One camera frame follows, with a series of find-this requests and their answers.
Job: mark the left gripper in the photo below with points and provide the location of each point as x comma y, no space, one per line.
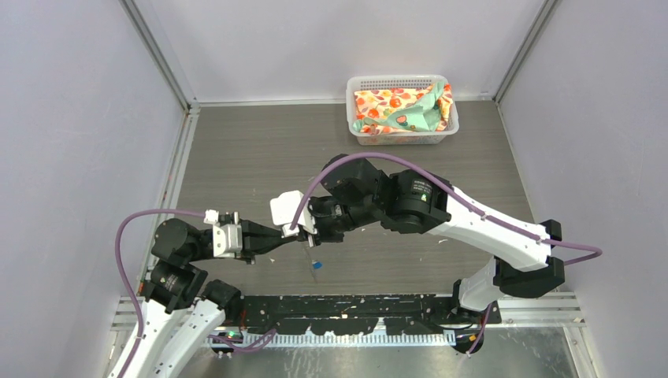
257,238

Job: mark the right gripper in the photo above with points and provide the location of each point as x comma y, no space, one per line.
321,236

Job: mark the large metal keyring disc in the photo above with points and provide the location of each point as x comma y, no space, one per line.
310,262

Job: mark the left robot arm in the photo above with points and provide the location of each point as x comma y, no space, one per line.
177,308

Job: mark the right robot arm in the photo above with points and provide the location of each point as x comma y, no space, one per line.
415,201

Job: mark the floral patterned cloth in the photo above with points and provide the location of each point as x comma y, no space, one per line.
401,109

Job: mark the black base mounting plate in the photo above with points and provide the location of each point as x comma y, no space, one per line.
420,314

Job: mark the white plastic basket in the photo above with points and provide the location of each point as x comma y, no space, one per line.
360,83

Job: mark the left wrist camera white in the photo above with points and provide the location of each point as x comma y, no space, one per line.
227,234

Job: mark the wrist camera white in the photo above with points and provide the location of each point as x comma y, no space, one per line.
227,234
289,216

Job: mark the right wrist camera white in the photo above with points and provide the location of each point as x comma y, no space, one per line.
289,216

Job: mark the aluminium frame rail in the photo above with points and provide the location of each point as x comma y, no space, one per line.
555,309

